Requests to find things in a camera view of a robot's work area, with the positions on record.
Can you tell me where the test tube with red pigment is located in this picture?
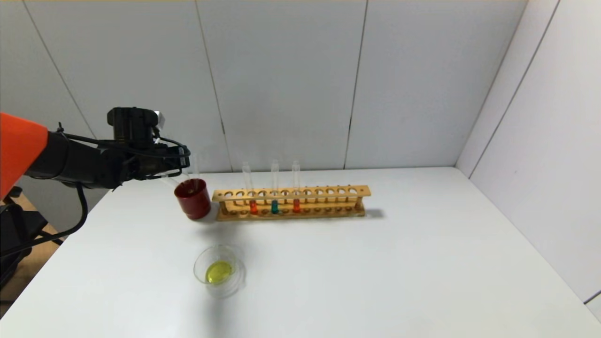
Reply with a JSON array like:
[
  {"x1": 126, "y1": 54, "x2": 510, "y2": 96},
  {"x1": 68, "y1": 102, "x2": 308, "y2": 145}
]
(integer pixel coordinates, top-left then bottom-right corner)
[{"x1": 292, "y1": 161, "x2": 301, "y2": 214}]

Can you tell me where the black office chair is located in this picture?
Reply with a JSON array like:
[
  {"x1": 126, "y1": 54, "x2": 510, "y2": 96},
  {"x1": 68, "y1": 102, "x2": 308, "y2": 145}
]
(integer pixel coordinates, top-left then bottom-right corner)
[{"x1": 0, "y1": 185, "x2": 64, "y2": 289}]

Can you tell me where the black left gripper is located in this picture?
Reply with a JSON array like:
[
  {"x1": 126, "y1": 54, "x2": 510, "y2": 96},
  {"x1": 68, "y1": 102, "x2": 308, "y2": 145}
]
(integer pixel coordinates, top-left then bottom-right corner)
[{"x1": 138, "y1": 145, "x2": 191, "y2": 176}]

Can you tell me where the test tube with yellow pigment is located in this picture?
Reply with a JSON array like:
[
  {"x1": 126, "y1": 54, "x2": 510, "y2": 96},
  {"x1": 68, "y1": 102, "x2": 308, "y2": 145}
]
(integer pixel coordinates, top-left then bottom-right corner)
[{"x1": 185, "y1": 155, "x2": 197, "y2": 194}]

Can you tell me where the dark red cup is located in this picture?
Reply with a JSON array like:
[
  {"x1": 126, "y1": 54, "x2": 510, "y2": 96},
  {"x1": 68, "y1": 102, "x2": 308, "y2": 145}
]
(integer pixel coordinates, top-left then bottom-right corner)
[{"x1": 174, "y1": 178, "x2": 212, "y2": 221}]

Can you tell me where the test tube with green pigment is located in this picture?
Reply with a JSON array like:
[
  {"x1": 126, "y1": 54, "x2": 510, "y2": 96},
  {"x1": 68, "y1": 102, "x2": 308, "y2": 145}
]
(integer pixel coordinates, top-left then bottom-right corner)
[{"x1": 270, "y1": 160, "x2": 280, "y2": 215}]

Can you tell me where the black cable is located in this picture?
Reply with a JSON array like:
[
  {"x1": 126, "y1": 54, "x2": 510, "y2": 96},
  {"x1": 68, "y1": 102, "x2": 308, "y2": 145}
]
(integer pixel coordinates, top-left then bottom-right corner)
[{"x1": 0, "y1": 123, "x2": 192, "y2": 259}]

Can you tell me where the test tube with orange-red pigment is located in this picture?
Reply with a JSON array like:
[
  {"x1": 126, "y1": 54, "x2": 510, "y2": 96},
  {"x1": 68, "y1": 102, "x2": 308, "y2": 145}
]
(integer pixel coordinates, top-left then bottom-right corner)
[{"x1": 242, "y1": 162, "x2": 259, "y2": 215}]

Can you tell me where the clear glass dish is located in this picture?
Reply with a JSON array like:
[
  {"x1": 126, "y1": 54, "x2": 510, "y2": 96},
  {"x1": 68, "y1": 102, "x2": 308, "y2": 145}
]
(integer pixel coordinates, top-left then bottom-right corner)
[{"x1": 194, "y1": 244, "x2": 246, "y2": 297}]

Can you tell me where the wooden test tube rack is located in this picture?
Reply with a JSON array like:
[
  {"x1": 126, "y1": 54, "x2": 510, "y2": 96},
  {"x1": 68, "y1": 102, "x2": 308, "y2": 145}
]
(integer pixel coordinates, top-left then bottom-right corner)
[{"x1": 212, "y1": 185, "x2": 371, "y2": 222}]

